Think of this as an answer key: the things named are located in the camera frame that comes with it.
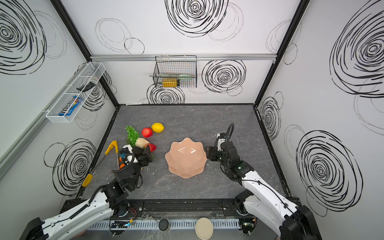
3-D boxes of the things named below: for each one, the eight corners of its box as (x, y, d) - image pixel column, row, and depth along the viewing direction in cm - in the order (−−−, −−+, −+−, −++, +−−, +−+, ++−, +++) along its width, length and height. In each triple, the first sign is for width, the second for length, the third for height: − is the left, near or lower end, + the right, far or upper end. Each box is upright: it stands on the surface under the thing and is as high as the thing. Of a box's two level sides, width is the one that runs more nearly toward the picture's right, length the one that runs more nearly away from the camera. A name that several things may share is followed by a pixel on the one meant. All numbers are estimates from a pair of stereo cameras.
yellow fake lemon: (151, 133, 105) (150, 129, 102) (153, 126, 109) (152, 122, 106) (163, 133, 105) (162, 129, 102) (164, 126, 109) (163, 122, 106)
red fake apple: (143, 139, 101) (140, 134, 96) (145, 132, 105) (142, 127, 100) (152, 139, 101) (150, 134, 96) (153, 132, 105) (151, 127, 100)
